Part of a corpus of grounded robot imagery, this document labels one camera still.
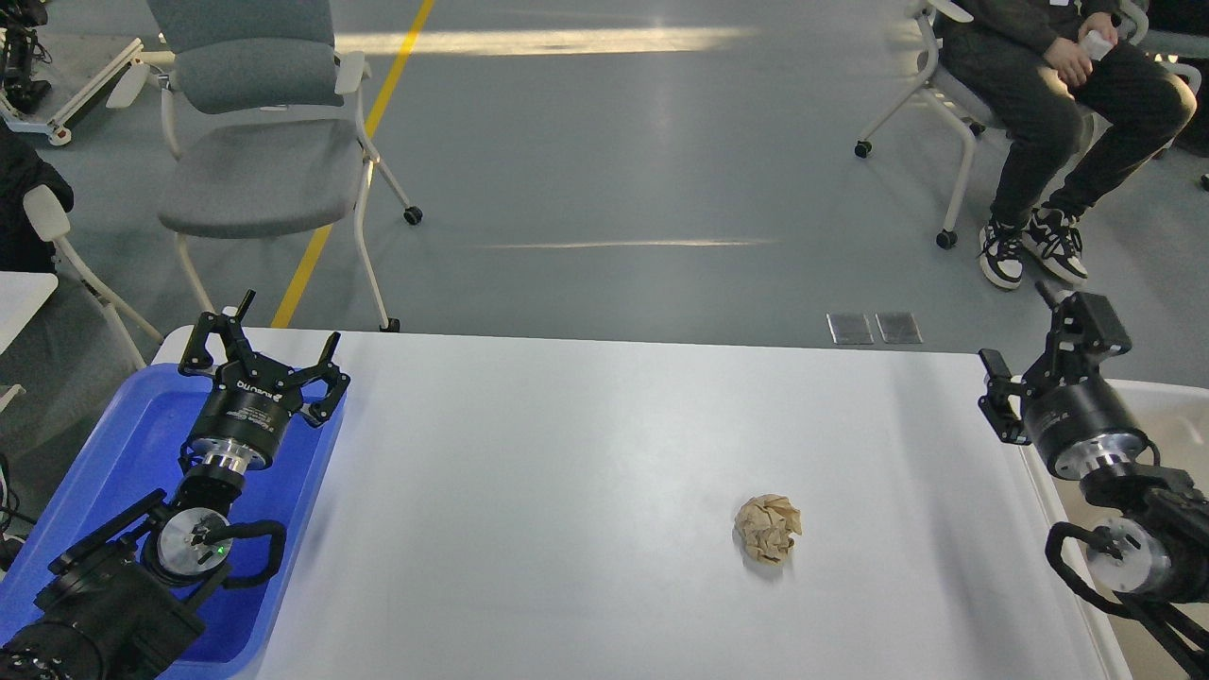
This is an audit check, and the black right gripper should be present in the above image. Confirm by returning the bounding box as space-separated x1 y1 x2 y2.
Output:
979 280 1151 482

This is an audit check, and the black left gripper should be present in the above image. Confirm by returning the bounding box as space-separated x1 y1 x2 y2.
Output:
179 290 351 469

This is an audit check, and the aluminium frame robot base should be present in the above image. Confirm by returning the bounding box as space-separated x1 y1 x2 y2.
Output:
1 1 144 146

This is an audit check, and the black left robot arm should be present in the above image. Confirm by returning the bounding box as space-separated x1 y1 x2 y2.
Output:
2 293 349 679

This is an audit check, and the person's bare hand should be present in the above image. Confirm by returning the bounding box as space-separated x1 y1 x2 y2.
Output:
1042 36 1094 90

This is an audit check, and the white plastic bin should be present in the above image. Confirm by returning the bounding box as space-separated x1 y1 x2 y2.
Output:
1045 382 1207 679

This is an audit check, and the right floor outlet plate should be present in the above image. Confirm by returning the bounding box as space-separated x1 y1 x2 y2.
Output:
874 313 924 345

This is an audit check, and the floor outlet plate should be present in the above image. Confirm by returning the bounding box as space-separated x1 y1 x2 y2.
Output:
827 313 874 346
874 313 924 345

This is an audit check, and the blue plastic tray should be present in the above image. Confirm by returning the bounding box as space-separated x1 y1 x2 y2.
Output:
1 365 345 679

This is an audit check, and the left floor outlet plate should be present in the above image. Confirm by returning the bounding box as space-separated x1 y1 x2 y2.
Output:
827 313 874 346

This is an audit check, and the white side table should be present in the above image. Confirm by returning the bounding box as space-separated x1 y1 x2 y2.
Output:
1 271 58 352

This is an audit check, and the grey office chair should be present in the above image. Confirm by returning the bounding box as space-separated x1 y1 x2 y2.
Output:
108 1 423 332

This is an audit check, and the person in black clothes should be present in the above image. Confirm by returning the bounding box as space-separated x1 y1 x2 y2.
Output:
933 1 1197 290

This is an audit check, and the white chair at left edge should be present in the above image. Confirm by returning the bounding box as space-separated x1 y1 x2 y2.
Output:
22 184 164 370

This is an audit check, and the black jacket on left chair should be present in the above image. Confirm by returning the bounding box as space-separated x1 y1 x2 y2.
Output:
0 123 76 273

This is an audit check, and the crumpled brown paper ball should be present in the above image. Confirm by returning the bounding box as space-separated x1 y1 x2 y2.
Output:
734 494 804 567

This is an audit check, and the white chair far right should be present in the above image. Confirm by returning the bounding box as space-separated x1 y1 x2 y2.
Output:
1115 0 1209 190

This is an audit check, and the white frame chair right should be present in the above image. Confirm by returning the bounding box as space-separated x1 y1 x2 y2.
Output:
854 0 1097 250

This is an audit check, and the black cable at left edge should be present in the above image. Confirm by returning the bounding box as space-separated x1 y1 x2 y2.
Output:
0 451 39 558

